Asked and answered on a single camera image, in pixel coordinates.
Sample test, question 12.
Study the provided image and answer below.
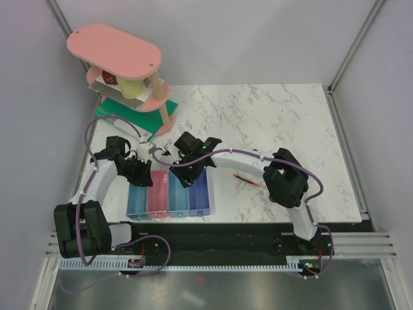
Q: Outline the light blue drawer bin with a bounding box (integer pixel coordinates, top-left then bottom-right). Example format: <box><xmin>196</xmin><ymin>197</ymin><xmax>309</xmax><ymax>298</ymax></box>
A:
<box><xmin>126</xmin><ymin>184</ymin><xmax>150</xmax><ymax>221</ymax></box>

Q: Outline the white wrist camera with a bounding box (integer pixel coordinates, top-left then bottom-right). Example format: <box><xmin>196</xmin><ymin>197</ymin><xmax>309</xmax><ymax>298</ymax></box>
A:
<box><xmin>136</xmin><ymin>142</ymin><xmax>156</xmax><ymax>163</ymax></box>
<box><xmin>162</xmin><ymin>141</ymin><xmax>175</xmax><ymax>157</ymax></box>

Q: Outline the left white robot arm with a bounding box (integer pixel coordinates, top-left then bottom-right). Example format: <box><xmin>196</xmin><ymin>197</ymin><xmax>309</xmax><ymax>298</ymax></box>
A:
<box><xmin>54</xmin><ymin>136</ymin><xmax>155</xmax><ymax>266</ymax></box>

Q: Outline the purple drawer bin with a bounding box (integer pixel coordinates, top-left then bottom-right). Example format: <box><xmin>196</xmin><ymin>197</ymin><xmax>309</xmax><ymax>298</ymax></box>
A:
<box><xmin>189</xmin><ymin>169</ymin><xmax>210</xmax><ymax>217</ymax></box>

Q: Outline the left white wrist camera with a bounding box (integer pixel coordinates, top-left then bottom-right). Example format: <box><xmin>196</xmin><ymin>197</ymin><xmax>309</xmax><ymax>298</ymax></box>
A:
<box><xmin>136</xmin><ymin>142</ymin><xmax>156</xmax><ymax>163</ymax></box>

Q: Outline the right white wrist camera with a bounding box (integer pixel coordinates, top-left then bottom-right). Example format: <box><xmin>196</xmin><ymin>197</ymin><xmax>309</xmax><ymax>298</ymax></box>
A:
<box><xmin>162</xmin><ymin>141</ymin><xmax>175</xmax><ymax>157</ymax></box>

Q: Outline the cream yellow cylinder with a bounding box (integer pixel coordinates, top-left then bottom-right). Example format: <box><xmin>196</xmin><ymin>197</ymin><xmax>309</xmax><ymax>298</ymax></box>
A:
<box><xmin>117</xmin><ymin>77</ymin><xmax>144</xmax><ymax>99</ymax></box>

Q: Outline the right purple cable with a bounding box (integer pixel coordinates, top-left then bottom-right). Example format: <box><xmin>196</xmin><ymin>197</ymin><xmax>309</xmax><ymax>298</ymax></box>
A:
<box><xmin>152</xmin><ymin>147</ymin><xmax>336</xmax><ymax>280</ymax></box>

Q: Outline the red pen right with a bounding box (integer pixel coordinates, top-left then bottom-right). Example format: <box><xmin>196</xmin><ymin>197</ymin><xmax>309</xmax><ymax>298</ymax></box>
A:
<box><xmin>233</xmin><ymin>174</ymin><xmax>262</xmax><ymax>188</ymax></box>

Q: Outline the pink drawer bin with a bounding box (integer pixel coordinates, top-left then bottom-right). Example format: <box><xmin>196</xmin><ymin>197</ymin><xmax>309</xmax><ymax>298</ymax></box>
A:
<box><xmin>146</xmin><ymin>170</ymin><xmax>168</xmax><ymax>219</ymax></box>

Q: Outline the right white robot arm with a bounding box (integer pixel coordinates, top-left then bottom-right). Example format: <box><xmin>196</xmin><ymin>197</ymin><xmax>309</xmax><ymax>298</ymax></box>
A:
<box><xmin>165</xmin><ymin>132</ymin><xmax>319</xmax><ymax>254</ymax></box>

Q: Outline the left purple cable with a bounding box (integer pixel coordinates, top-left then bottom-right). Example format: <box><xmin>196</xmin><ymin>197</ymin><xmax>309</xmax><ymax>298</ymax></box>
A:
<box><xmin>57</xmin><ymin>114</ymin><xmax>171</xmax><ymax>295</ymax></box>

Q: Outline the purple cable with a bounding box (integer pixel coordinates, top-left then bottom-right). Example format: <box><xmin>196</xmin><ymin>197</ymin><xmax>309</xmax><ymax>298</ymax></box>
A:
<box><xmin>57</xmin><ymin>114</ymin><xmax>171</xmax><ymax>295</ymax></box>
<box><xmin>152</xmin><ymin>147</ymin><xmax>336</xmax><ymax>280</ymax></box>

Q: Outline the white silver box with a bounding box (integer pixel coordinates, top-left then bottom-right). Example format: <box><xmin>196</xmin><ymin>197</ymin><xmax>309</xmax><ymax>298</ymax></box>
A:
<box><xmin>88</xmin><ymin>78</ymin><xmax>166</xmax><ymax>111</ymax></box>

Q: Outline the dark red card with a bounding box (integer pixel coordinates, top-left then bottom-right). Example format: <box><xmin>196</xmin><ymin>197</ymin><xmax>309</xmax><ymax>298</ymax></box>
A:
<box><xmin>101</xmin><ymin>70</ymin><xmax>118</xmax><ymax>85</ymax></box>

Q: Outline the white eraser box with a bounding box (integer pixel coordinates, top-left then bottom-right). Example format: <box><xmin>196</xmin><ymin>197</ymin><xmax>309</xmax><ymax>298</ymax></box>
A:
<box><xmin>114</xmin><ymin>119</ymin><xmax>133</xmax><ymax>132</ymax></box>

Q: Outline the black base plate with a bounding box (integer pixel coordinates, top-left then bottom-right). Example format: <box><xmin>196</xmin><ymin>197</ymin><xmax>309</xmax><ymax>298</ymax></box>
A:
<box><xmin>114</xmin><ymin>223</ymin><xmax>332</xmax><ymax>265</ymax></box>

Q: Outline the light blue cable duct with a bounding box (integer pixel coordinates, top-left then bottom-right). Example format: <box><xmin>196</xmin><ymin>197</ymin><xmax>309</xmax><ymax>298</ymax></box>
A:
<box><xmin>59</xmin><ymin>256</ymin><xmax>320</xmax><ymax>273</ymax></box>

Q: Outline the pink tiered shelf stand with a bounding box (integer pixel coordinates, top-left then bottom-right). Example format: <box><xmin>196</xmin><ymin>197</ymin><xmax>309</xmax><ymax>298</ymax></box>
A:
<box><xmin>66</xmin><ymin>24</ymin><xmax>170</xmax><ymax>127</ymax></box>

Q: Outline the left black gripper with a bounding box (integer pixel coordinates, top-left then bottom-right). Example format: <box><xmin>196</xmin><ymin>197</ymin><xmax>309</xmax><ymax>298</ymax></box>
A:
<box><xmin>119</xmin><ymin>155</ymin><xmax>153</xmax><ymax>188</ymax></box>

